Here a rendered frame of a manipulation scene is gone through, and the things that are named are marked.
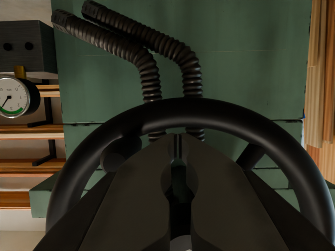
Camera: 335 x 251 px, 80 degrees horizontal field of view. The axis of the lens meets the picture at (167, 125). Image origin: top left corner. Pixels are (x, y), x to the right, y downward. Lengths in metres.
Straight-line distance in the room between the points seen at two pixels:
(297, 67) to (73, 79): 0.39
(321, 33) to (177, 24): 1.43
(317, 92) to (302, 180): 1.51
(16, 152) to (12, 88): 3.37
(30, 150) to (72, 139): 3.19
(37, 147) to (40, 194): 3.05
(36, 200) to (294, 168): 0.44
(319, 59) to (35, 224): 4.07
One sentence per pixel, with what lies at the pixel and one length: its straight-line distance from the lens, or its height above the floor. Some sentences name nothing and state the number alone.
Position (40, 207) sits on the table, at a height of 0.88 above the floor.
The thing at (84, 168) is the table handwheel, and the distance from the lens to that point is 0.20.
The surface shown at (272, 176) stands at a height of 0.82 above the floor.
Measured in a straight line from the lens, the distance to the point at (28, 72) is 0.41.
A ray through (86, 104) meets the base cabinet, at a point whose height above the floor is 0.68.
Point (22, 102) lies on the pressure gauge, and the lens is 0.38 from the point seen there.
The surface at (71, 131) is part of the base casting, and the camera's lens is 0.42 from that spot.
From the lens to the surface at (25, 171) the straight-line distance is 3.11.
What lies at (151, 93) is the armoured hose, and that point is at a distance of 0.24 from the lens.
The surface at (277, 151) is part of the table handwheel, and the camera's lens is 0.20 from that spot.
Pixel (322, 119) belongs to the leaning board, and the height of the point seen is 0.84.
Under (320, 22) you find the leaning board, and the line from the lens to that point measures 1.76.
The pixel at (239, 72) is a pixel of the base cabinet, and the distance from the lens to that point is 0.38.
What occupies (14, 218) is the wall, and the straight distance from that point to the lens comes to 4.20.
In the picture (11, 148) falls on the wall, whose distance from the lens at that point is 3.78.
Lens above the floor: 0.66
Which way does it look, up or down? 8 degrees up
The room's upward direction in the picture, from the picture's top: 179 degrees clockwise
